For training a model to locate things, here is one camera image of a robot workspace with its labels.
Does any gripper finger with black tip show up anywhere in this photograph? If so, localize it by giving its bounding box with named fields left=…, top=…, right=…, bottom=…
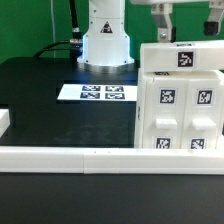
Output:
left=204, top=0, right=224, bottom=36
left=151, top=3, right=176, bottom=43

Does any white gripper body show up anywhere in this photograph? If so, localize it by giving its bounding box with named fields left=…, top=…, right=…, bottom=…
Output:
left=130, top=0, right=224, bottom=5

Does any white cabinet top block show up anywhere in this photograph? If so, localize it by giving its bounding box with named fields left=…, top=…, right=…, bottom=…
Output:
left=140, top=40, right=224, bottom=72

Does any white cabinet door panel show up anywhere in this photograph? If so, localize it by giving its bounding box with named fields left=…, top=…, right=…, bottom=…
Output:
left=181, top=70, right=224, bottom=149
left=142, top=75, right=187, bottom=149

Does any white cabinet body box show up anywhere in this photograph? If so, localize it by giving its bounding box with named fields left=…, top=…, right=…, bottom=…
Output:
left=134, top=71, right=224, bottom=149

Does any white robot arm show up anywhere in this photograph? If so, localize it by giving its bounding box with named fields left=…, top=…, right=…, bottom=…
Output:
left=77, top=0, right=224, bottom=73

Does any white marker sheet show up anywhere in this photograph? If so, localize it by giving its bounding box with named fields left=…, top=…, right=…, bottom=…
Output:
left=57, top=84, right=137, bottom=102

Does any black cable bundle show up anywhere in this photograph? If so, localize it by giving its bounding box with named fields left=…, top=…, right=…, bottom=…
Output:
left=32, top=0, right=84, bottom=61

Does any white thin cable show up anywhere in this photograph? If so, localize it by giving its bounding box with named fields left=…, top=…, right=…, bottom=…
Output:
left=49, top=0, right=58, bottom=59

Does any white L-shaped obstacle frame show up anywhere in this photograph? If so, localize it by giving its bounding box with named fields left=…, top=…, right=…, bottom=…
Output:
left=0, top=108, right=224, bottom=175

